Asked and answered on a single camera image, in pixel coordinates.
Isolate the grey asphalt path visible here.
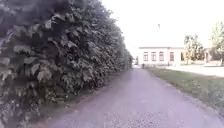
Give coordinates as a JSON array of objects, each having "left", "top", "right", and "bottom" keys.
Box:
[{"left": 39, "top": 67, "right": 224, "bottom": 128}]

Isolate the white building with red windows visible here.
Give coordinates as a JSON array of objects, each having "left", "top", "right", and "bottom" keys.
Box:
[{"left": 137, "top": 46, "right": 186, "bottom": 67}]

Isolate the tall green leafy hedge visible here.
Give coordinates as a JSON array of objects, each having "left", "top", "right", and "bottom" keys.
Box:
[{"left": 0, "top": 0, "right": 134, "bottom": 128}]

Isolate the green tree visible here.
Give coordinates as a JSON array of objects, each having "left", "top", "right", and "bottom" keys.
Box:
[
  {"left": 183, "top": 33, "right": 206, "bottom": 65},
  {"left": 209, "top": 21, "right": 224, "bottom": 66}
]

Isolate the grass strip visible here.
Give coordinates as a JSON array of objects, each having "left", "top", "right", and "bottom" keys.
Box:
[{"left": 146, "top": 67, "right": 224, "bottom": 113}]

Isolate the pale paved road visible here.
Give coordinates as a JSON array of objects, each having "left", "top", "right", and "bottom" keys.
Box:
[{"left": 165, "top": 64, "right": 224, "bottom": 78}]

